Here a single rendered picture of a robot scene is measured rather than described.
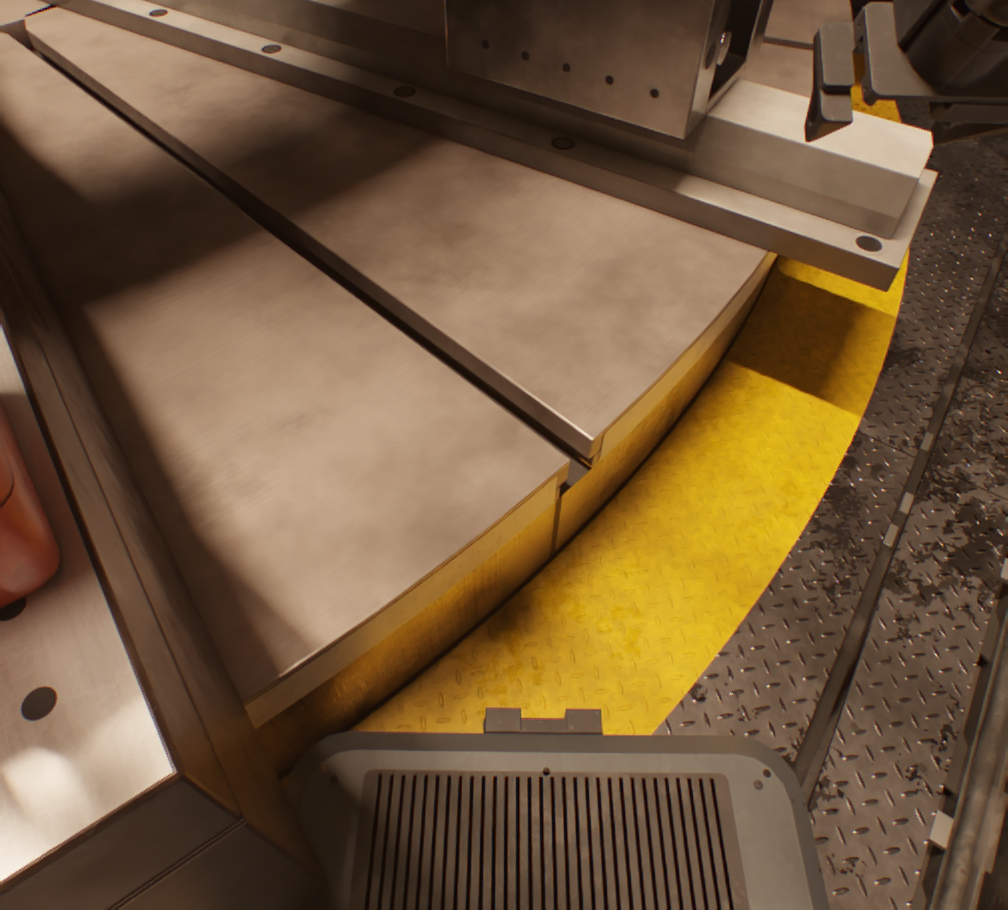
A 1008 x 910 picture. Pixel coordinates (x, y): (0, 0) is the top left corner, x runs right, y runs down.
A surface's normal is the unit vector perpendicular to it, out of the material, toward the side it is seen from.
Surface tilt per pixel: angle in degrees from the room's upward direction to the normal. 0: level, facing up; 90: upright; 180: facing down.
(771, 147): 72
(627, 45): 90
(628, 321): 0
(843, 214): 90
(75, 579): 0
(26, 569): 98
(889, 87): 30
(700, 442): 0
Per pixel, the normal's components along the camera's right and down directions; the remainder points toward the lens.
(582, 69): -0.53, 0.65
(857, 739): 0.01, -0.65
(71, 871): 0.58, 0.62
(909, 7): -1.00, -0.01
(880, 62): 0.00, -0.18
